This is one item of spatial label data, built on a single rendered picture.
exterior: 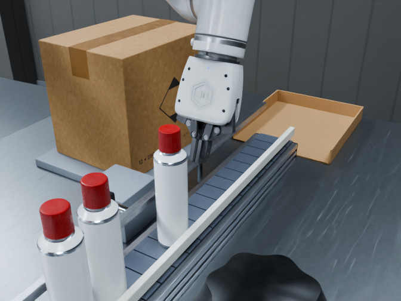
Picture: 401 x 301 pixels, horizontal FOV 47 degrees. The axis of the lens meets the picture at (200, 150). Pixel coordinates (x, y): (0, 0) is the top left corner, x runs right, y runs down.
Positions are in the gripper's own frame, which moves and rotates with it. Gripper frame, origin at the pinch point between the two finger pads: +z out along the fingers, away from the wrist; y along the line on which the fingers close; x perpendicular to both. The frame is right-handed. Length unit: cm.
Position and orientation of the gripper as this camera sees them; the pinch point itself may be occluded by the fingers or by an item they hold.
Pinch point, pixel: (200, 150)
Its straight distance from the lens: 76.7
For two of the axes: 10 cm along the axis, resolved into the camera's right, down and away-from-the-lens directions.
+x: 4.8, -0.8, 8.7
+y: 8.6, 2.4, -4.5
